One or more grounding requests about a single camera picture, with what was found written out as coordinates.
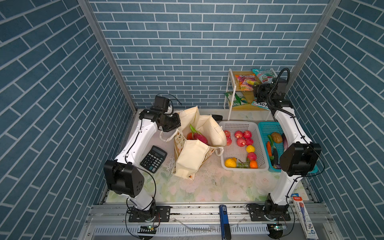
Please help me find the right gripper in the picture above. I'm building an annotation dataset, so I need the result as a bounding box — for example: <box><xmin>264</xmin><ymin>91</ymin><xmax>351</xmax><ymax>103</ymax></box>
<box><xmin>253</xmin><ymin>84</ymin><xmax>273</xmax><ymax>105</ymax></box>

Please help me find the pink snack bag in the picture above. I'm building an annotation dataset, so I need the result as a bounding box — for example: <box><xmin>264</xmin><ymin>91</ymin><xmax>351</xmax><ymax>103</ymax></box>
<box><xmin>235</xmin><ymin>74</ymin><xmax>261</xmax><ymax>91</ymax></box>

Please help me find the teal plastic basket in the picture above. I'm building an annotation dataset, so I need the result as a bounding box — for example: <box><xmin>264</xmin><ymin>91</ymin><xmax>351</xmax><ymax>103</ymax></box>
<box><xmin>257</xmin><ymin>121</ymin><xmax>319</xmax><ymax>174</ymax></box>

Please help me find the green grapes bunch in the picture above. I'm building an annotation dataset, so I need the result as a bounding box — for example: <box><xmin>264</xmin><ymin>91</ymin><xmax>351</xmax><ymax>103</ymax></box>
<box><xmin>236</xmin><ymin>161</ymin><xmax>250</xmax><ymax>169</ymax></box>

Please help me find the teal candy bag upper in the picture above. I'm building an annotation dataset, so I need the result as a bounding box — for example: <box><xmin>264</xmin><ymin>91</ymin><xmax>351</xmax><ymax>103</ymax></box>
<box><xmin>252</xmin><ymin>69</ymin><xmax>276</xmax><ymax>84</ymax></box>

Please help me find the red apple right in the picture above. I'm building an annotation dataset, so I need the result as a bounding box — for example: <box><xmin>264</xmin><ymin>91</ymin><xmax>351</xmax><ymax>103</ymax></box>
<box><xmin>224</xmin><ymin>130</ymin><xmax>231</xmax><ymax>138</ymax></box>

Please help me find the small yellow fruit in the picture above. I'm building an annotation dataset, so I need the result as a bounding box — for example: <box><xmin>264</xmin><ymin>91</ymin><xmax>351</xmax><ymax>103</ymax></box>
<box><xmin>246</xmin><ymin>145</ymin><xmax>256</xmax><ymax>153</ymax></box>

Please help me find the orange carrot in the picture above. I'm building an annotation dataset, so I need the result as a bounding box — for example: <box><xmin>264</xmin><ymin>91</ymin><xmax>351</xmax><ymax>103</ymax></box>
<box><xmin>266</xmin><ymin>141</ymin><xmax>273</xmax><ymax>157</ymax></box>

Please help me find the orange in white basket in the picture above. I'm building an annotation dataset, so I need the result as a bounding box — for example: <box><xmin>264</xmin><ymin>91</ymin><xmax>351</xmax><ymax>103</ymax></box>
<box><xmin>249</xmin><ymin>160</ymin><xmax>258</xmax><ymax>169</ymax></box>

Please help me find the cream floral tote bag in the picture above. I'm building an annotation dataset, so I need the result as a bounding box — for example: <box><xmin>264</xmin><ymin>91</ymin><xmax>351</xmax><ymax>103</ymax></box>
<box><xmin>160</xmin><ymin>107</ymin><xmax>227</xmax><ymax>180</ymax></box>

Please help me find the green chili pepper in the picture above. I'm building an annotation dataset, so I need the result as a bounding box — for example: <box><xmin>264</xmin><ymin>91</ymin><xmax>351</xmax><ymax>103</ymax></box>
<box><xmin>268</xmin><ymin>135</ymin><xmax>274</xmax><ymax>147</ymax></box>

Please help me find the green snack bag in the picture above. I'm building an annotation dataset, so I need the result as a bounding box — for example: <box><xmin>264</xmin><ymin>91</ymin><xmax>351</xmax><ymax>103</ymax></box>
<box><xmin>225</xmin><ymin>92</ymin><xmax>249</xmax><ymax>107</ymax></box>

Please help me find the pink peach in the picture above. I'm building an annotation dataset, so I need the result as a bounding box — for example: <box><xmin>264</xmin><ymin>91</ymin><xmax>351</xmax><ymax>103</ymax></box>
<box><xmin>247</xmin><ymin>152</ymin><xmax>257</xmax><ymax>161</ymax></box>

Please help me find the purple eggplant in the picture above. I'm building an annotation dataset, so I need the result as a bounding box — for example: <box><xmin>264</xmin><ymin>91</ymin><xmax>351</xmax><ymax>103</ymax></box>
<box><xmin>282</xmin><ymin>134</ymin><xmax>289</xmax><ymax>152</ymax></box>

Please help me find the black calculator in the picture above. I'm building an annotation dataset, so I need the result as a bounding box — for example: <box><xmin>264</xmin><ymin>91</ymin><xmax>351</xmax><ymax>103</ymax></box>
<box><xmin>140</xmin><ymin>146</ymin><xmax>168</xmax><ymax>174</ymax></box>

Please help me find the white plastic basket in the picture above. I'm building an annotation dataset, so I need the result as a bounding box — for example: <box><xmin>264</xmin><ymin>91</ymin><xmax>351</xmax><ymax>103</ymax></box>
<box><xmin>219</xmin><ymin>121</ymin><xmax>269</xmax><ymax>173</ymax></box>

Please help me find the white wooden shelf rack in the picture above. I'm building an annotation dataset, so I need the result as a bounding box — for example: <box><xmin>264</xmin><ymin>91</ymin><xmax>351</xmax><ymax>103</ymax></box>
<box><xmin>224</xmin><ymin>68</ymin><xmax>266</xmax><ymax>120</ymax></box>

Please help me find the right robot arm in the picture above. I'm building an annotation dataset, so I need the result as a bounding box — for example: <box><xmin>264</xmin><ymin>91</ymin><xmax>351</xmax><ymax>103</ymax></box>
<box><xmin>254</xmin><ymin>68</ymin><xmax>321</xmax><ymax>221</ymax></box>

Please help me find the teal Fox's candy bag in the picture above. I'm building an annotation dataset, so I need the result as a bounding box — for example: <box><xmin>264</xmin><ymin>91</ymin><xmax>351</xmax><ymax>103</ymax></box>
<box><xmin>251</xmin><ymin>101</ymin><xmax>270</xmax><ymax>111</ymax></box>

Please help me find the pink dragon fruit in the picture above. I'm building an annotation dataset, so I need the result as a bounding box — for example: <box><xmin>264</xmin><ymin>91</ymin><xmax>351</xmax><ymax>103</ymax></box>
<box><xmin>190</xmin><ymin>125</ymin><xmax>209</xmax><ymax>145</ymax></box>

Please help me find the blue black handheld device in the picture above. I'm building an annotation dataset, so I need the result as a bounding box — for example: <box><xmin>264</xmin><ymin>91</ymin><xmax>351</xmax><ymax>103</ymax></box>
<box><xmin>219</xmin><ymin>205</ymin><xmax>232</xmax><ymax>240</ymax></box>

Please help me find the floral table mat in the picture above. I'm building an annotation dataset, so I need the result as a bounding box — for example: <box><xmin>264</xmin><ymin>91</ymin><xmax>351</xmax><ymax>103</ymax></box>
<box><xmin>143</xmin><ymin>134</ymin><xmax>280</xmax><ymax>203</ymax></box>

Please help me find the brown potato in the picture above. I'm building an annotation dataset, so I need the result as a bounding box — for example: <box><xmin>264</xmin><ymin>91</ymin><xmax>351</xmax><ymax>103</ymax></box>
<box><xmin>271</xmin><ymin>132</ymin><xmax>283</xmax><ymax>144</ymax></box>

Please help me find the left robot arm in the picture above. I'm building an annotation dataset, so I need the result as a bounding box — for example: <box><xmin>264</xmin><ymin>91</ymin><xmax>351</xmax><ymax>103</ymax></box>
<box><xmin>104</xmin><ymin>95</ymin><xmax>181</xmax><ymax>222</ymax></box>

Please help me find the small black box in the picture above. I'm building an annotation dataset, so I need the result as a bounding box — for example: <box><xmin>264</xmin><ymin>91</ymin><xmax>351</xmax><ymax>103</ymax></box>
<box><xmin>211</xmin><ymin>115</ymin><xmax>223</xmax><ymax>122</ymax></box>

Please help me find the yellow lemon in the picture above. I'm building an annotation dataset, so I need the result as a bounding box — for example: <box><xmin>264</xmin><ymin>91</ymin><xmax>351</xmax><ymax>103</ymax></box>
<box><xmin>225</xmin><ymin>158</ymin><xmax>237</xmax><ymax>168</ymax></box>

